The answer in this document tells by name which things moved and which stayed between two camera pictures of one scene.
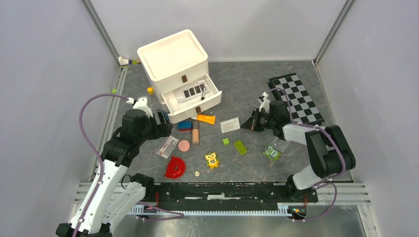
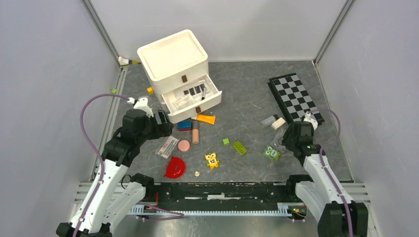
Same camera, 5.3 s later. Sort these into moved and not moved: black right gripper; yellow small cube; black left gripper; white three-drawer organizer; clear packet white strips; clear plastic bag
Moved: black right gripper; clear packet white strips
Not moved: yellow small cube; clear plastic bag; black left gripper; white three-drawer organizer
